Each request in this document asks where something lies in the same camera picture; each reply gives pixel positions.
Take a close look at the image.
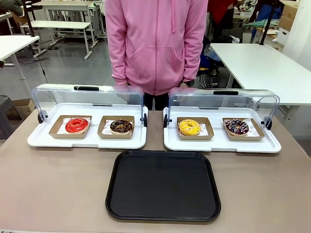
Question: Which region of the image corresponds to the red glazed donut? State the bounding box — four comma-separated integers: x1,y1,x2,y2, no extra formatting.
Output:
65,117,89,134

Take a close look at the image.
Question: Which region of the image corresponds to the large white table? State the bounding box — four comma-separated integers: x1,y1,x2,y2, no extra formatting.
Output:
209,43,311,122

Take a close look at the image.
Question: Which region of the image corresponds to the white table with leg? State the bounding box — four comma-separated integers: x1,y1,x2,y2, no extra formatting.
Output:
0,35,40,81

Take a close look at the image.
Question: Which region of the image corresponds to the brown cardboard donut tray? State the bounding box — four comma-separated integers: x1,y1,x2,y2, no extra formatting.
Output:
176,116,215,141
48,115,93,139
222,117,265,142
97,115,136,140

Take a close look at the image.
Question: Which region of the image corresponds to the yellow glazed donut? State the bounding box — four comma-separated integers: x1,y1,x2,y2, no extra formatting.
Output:
178,119,202,136

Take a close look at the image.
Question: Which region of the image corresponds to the cardboard box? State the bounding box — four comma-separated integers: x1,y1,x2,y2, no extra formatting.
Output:
278,0,301,32

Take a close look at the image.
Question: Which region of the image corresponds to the white display tray base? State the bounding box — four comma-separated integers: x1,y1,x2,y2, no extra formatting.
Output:
163,106,282,153
27,102,149,150

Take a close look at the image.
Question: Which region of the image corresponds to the person in pink hoodie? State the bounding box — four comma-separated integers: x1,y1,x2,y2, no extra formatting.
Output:
104,0,209,111

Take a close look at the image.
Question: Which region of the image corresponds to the chocolate donut with sprinkles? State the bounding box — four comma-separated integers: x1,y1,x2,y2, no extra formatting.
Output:
109,119,134,135

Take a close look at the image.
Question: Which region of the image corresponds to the black plastic serving tray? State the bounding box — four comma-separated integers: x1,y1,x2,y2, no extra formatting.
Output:
105,150,222,222

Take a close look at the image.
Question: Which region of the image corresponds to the clear display case lid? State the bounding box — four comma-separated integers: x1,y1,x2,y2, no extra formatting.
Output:
163,87,280,131
32,83,148,127

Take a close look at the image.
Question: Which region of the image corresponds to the chocolate sprinkle donut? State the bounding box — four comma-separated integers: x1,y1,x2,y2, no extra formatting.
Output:
225,118,249,136

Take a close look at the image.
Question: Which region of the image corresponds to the black pole stand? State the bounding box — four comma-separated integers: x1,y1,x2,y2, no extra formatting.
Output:
258,0,278,46

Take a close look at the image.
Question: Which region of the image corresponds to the white workbench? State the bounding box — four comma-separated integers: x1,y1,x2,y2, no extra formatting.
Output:
19,0,103,60

